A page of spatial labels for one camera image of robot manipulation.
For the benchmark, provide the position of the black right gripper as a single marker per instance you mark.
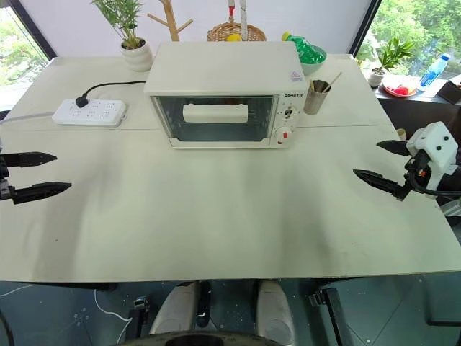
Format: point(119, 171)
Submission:
point(417, 173)

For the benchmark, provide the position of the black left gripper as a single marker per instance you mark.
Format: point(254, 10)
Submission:
point(3, 180)

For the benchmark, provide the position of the white plate with red food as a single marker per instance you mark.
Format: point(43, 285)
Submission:
point(399, 90)

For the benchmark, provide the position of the glass oven door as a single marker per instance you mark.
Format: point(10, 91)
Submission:
point(216, 120)

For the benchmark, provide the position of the white toaster oven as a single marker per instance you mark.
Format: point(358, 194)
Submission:
point(223, 68)

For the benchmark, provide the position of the white power strip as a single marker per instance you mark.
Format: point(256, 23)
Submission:
point(90, 113)

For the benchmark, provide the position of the metal cup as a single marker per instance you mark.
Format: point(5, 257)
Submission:
point(314, 102)

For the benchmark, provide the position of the black box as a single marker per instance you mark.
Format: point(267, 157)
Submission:
point(450, 93)

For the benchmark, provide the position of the wooden stick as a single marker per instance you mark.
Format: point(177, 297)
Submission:
point(335, 79)

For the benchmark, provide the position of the blue water bottle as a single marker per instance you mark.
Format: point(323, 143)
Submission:
point(434, 72)

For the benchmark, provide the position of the white knob with red mark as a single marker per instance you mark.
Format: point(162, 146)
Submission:
point(284, 136)

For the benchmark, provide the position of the small potted green plant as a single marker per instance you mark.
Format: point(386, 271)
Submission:
point(390, 56)

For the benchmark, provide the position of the teal bowl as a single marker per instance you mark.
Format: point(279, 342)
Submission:
point(313, 66)

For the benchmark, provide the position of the green plastic bottle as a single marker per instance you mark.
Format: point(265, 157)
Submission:
point(306, 48)

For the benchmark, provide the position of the white ribbed plant pot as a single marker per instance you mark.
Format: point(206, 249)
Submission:
point(137, 57)

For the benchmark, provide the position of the green leafy plant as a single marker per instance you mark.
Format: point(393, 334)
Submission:
point(122, 18)

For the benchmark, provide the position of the white rounded robot foot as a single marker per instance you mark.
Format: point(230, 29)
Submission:
point(176, 310)
point(273, 313)

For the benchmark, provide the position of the yellow fruit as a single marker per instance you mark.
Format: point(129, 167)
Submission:
point(233, 37)

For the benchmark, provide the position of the wooden branch rack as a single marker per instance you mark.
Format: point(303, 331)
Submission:
point(172, 19)

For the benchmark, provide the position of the wicker basket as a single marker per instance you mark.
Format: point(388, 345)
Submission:
point(219, 34)

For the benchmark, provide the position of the red and white hanging tag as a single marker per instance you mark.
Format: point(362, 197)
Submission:
point(231, 9)

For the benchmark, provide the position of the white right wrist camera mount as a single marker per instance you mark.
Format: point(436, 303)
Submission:
point(436, 147)

